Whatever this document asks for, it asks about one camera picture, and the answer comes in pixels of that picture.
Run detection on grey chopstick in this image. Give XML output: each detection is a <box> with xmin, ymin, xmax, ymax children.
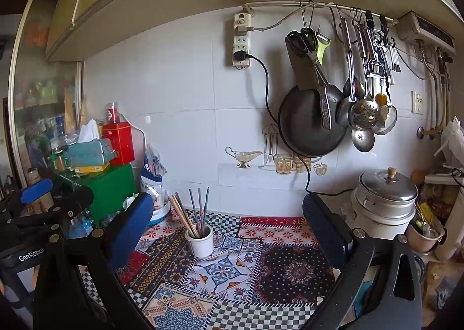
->
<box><xmin>189</xmin><ymin>189</ymin><xmax>201</xmax><ymax>237</ymax></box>

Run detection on white bowl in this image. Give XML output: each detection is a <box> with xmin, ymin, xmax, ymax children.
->
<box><xmin>149</xmin><ymin>202</ymin><xmax>171</xmax><ymax>226</ymax></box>

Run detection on green box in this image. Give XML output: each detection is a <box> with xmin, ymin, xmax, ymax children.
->
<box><xmin>57</xmin><ymin>164</ymin><xmax>138</xmax><ymax>225</ymax></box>

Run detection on yellow chopstick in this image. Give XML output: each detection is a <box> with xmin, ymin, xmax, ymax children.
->
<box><xmin>175</xmin><ymin>192</ymin><xmax>201</xmax><ymax>238</ymax></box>
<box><xmin>168</xmin><ymin>195</ymin><xmax>196</xmax><ymax>238</ymax></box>

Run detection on white blue plastic bag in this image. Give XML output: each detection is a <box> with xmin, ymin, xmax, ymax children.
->
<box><xmin>140</xmin><ymin>144</ymin><xmax>167</xmax><ymax>210</ymax></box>

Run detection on white rice cooker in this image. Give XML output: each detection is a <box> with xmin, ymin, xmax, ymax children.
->
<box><xmin>340</xmin><ymin>176</ymin><xmax>418</xmax><ymax>240</ymax></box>

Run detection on yellow flat box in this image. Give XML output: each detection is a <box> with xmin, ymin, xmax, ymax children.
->
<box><xmin>74</xmin><ymin>163</ymin><xmax>110</xmax><ymax>175</ymax></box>

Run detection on steel pot lid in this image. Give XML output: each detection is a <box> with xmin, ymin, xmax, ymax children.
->
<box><xmin>359</xmin><ymin>167</ymin><xmax>418</xmax><ymax>202</ymax></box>

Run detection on white ceramic utensil cup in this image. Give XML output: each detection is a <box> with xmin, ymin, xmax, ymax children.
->
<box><xmin>185</xmin><ymin>226</ymin><xmax>214</xmax><ymax>259</ymax></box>

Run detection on teal tissue box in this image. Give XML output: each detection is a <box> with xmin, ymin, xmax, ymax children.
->
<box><xmin>68</xmin><ymin>138</ymin><xmax>117</xmax><ymax>167</ymax></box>

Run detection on patterned patchwork table mat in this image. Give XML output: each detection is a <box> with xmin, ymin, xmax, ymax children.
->
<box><xmin>79</xmin><ymin>206</ymin><xmax>338</xmax><ymax>330</ymax></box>

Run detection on red tin box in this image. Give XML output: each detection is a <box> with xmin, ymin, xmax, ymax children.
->
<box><xmin>102</xmin><ymin>122</ymin><xmax>135</xmax><ymax>165</ymax></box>

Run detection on steel ladle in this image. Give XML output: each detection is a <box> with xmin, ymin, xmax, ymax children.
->
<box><xmin>351</xmin><ymin>128</ymin><xmax>375</xmax><ymax>153</ymax></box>

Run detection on red paper cup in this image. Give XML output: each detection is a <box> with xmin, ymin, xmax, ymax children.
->
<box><xmin>105</xmin><ymin>102</ymin><xmax>119</xmax><ymax>124</ymax></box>

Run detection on black frying pan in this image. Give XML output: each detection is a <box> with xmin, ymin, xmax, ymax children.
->
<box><xmin>278</xmin><ymin>85</ymin><xmax>348</xmax><ymax>156</ymax></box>

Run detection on steel slotted skimmer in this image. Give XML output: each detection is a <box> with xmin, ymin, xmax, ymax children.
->
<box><xmin>350</xmin><ymin>24</ymin><xmax>379</xmax><ymax>130</ymax></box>

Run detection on green peeler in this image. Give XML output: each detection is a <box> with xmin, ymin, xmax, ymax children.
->
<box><xmin>315</xmin><ymin>32</ymin><xmax>331</xmax><ymax>64</ymax></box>

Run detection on black scissors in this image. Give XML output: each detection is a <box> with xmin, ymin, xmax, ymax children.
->
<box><xmin>285</xmin><ymin>28</ymin><xmax>318</xmax><ymax>57</ymax></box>

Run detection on white power strip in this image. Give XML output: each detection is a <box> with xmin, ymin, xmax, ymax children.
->
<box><xmin>231</xmin><ymin>11</ymin><xmax>253</xmax><ymax>70</ymax></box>

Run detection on white wall socket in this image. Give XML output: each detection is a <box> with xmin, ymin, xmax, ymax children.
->
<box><xmin>411</xmin><ymin>92</ymin><xmax>424</xmax><ymax>115</ymax></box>

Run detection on black power cable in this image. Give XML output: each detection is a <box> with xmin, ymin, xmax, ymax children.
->
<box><xmin>233</xmin><ymin>50</ymin><xmax>355</xmax><ymax>198</ymax></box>

